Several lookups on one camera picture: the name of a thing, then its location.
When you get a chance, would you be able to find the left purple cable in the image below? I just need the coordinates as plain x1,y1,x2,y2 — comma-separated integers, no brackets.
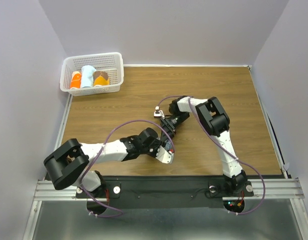
80,119,176,218

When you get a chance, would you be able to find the blue white patterned towel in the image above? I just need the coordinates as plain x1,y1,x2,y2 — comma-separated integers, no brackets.
164,140,173,151

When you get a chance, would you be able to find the orange rolled towel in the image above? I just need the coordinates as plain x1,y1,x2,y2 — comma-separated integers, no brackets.
70,71,82,90

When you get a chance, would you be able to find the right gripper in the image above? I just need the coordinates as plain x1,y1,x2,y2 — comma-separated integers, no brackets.
159,111,190,143

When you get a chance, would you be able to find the yellow brown rolled towel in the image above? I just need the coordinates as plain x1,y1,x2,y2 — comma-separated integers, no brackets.
93,70,110,87

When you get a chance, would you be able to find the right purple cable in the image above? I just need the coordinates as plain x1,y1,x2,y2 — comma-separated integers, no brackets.
155,95,266,216

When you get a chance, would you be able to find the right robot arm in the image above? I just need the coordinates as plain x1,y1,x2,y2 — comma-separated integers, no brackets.
169,95,247,195

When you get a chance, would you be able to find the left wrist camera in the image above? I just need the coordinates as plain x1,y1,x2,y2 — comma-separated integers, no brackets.
155,146,174,164

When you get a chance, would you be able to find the aluminium frame rail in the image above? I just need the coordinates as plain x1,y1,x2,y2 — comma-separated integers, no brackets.
24,109,308,240

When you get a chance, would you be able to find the white plastic basket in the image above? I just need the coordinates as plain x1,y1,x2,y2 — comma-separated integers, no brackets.
60,52,124,97

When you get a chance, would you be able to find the light blue rolled towel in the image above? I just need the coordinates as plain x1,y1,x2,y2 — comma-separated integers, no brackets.
80,65,96,88

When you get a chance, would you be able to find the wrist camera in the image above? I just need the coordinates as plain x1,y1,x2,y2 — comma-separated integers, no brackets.
153,106,165,119
155,146,174,164

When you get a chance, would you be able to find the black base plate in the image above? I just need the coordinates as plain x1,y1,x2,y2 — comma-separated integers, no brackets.
75,175,254,210

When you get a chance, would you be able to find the purple cable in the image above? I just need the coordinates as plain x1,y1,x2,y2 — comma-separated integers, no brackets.
80,119,176,218
155,95,266,216

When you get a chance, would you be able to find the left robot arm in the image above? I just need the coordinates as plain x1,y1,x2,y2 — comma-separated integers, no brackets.
44,127,171,197

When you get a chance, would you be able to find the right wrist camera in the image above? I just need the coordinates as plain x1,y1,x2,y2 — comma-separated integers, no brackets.
153,106,165,119

